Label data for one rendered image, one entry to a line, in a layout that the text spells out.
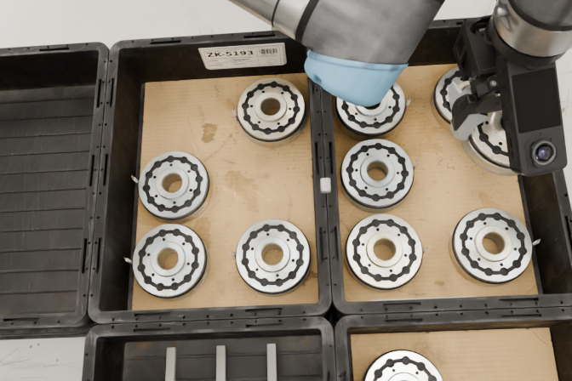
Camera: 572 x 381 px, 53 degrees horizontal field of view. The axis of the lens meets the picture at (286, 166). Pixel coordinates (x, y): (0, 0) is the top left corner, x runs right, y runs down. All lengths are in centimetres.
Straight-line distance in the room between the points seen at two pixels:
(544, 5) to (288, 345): 54
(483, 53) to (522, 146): 10
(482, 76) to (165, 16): 73
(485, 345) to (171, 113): 56
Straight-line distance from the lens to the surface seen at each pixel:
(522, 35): 51
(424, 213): 85
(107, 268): 79
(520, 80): 56
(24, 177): 97
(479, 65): 60
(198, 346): 83
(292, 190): 85
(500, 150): 71
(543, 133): 57
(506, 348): 84
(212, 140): 89
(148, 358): 84
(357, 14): 46
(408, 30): 47
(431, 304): 72
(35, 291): 91
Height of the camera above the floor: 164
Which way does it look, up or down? 70 degrees down
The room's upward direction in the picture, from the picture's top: 11 degrees counter-clockwise
